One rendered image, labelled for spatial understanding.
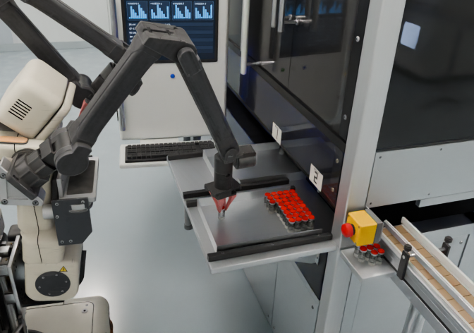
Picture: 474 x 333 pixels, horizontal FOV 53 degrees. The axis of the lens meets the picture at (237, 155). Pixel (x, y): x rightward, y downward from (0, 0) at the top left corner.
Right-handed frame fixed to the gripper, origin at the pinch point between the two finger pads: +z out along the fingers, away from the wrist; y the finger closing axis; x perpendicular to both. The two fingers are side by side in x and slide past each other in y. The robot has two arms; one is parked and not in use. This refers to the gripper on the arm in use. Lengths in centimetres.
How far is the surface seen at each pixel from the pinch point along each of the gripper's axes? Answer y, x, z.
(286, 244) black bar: 9.8, -21.8, 2.9
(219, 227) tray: -2.9, -3.1, 4.4
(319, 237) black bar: 20.5, -24.6, 2.5
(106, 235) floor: -5, 122, 94
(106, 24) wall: 131, 516, 71
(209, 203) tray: 0.8, 9.3, 3.9
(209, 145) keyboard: 28, 57, 11
